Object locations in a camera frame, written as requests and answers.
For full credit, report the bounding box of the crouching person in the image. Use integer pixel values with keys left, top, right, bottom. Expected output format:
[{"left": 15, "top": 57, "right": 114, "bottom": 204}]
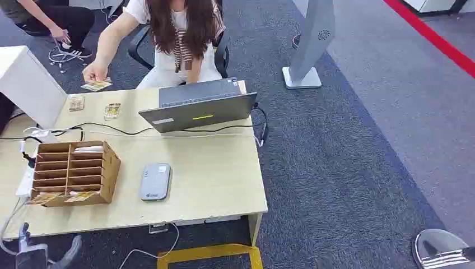
[{"left": 0, "top": 0, "right": 96, "bottom": 59}]

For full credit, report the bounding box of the yellow printed card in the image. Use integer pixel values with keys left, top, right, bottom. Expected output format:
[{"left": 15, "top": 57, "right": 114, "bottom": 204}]
[
  {"left": 80, "top": 78, "right": 113, "bottom": 93},
  {"left": 30, "top": 192, "right": 63, "bottom": 206},
  {"left": 66, "top": 191, "right": 100, "bottom": 203}
]

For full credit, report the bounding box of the white cabinet with black base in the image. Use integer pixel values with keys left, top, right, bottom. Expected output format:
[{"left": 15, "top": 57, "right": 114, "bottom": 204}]
[{"left": 402, "top": 0, "right": 475, "bottom": 16}]

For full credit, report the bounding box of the white card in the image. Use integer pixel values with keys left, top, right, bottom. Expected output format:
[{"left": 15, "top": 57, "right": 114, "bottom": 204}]
[{"left": 73, "top": 145, "right": 104, "bottom": 154}]

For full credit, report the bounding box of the black plug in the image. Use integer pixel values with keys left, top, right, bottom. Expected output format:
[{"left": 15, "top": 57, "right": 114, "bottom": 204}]
[{"left": 21, "top": 151, "right": 37, "bottom": 169}]

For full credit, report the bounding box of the black office chair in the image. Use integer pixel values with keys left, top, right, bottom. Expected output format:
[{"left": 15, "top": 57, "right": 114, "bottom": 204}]
[{"left": 128, "top": 0, "right": 231, "bottom": 80}]

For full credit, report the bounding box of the crouching person's hand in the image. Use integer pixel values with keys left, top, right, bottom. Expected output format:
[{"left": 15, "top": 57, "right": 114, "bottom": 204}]
[{"left": 49, "top": 26, "right": 72, "bottom": 45}]

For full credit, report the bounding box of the robot left hand grey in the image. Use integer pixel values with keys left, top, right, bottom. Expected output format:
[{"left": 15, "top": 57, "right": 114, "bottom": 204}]
[{"left": 15, "top": 222, "right": 83, "bottom": 269}]

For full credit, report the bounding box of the white power strip cable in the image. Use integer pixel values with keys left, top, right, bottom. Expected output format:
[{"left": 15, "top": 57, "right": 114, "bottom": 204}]
[{"left": 0, "top": 197, "right": 30, "bottom": 258}]

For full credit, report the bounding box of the chrome chair base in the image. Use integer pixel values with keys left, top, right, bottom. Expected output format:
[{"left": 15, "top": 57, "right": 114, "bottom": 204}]
[{"left": 48, "top": 44, "right": 89, "bottom": 74}]

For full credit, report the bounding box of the grey laptop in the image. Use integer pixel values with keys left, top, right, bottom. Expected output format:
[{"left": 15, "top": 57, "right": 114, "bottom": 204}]
[{"left": 138, "top": 77, "right": 258, "bottom": 134}]

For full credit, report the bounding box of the white hanging cable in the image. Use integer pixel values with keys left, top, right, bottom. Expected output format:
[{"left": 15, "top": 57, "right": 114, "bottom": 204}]
[{"left": 118, "top": 222, "right": 180, "bottom": 269}]

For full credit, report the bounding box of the grey flat card reader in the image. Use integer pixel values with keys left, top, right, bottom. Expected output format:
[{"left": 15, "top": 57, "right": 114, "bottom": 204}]
[{"left": 138, "top": 163, "right": 173, "bottom": 202}]

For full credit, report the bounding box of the white power strip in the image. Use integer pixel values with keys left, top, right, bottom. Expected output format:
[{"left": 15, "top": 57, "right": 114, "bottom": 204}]
[{"left": 15, "top": 166, "right": 35, "bottom": 198}]

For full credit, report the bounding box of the grey floor stand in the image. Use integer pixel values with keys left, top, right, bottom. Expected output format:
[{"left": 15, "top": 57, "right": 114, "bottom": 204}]
[{"left": 281, "top": 0, "right": 337, "bottom": 90}]

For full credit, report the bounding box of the white desk partition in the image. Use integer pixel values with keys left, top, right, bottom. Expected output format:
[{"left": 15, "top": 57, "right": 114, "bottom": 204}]
[{"left": 0, "top": 45, "right": 69, "bottom": 130}]

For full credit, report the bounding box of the seated person's right hand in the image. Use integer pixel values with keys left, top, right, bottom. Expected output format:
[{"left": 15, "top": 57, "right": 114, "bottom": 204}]
[{"left": 82, "top": 61, "right": 109, "bottom": 84}]

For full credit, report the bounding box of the wooden card box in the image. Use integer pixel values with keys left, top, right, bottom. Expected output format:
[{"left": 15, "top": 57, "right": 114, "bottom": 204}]
[{"left": 29, "top": 140, "right": 122, "bottom": 208}]

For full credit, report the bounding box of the yellow floor tape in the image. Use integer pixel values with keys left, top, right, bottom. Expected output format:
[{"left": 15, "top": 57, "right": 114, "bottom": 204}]
[{"left": 156, "top": 243, "right": 264, "bottom": 269}]

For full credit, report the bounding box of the yellow card in sleeve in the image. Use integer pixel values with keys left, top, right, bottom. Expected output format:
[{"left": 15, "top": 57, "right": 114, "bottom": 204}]
[{"left": 103, "top": 103, "right": 123, "bottom": 121}]

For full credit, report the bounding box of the tan printed card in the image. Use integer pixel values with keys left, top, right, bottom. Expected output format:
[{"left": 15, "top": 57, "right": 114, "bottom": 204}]
[{"left": 68, "top": 95, "right": 86, "bottom": 113}]

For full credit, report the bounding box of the pale wooden desk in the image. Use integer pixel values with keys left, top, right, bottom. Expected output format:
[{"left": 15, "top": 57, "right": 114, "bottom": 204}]
[{"left": 0, "top": 79, "right": 269, "bottom": 248}]

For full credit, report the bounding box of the seated person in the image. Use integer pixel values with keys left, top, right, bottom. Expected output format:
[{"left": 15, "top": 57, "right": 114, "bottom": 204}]
[{"left": 82, "top": 0, "right": 227, "bottom": 90}]

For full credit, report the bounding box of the red floor tape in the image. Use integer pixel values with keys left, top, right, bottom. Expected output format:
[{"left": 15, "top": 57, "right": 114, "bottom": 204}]
[{"left": 382, "top": 0, "right": 475, "bottom": 80}]

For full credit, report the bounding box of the thin white cable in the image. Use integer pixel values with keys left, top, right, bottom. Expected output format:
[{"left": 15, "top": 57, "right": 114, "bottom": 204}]
[{"left": 88, "top": 129, "right": 258, "bottom": 140}]

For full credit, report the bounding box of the white power adapter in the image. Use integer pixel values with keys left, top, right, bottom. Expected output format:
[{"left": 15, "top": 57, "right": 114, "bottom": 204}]
[{"left": 23, "top": 127, "right": 52, "bottom": 139}]

